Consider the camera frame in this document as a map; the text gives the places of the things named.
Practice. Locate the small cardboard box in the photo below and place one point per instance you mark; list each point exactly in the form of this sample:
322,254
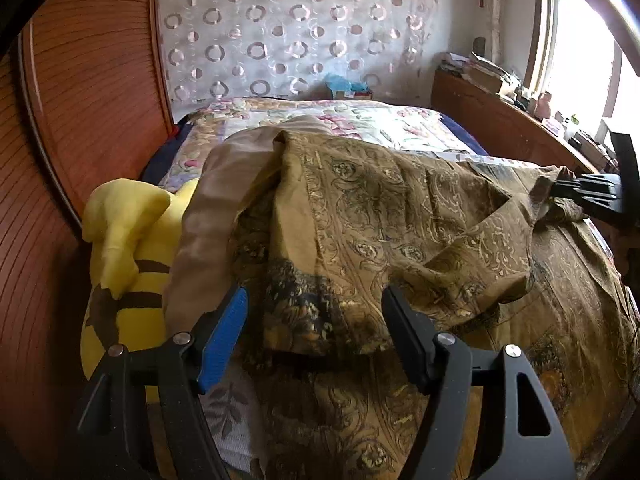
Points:
357,93

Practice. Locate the pile of papers and books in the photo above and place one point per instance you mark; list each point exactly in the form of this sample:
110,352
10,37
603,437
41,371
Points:
480,72

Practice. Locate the yellow plush toy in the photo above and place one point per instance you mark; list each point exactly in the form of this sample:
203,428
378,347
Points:
125,220

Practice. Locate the pink vase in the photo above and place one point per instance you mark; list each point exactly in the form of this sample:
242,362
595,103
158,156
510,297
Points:
544,104

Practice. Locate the wooden slatted wardrobe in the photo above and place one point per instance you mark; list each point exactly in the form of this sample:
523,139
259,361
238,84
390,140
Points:
75,85

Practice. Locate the brown patterned shirt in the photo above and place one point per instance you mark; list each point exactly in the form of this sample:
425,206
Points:
380,210

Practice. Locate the sheer circle pattern curtain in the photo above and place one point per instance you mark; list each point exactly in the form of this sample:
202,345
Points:
300,25

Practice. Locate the orange fruit print bedsheet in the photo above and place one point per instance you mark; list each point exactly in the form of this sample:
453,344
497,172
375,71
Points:
225,410

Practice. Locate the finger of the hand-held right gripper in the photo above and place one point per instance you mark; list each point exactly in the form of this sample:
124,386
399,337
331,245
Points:
585,189

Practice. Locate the floral quilt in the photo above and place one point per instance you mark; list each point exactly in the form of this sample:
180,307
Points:
400,125

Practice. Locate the long wooden cabinet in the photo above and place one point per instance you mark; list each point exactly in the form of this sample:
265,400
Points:
495,120

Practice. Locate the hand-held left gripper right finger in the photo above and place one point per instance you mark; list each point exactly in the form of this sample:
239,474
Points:
407,340

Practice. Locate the window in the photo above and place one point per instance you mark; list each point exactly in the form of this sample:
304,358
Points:
575,45

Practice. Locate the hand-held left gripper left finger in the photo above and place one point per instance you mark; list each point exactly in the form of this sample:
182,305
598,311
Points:
222,345

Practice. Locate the white patterned window curtain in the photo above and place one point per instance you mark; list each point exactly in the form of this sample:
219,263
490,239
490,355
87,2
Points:
490,10

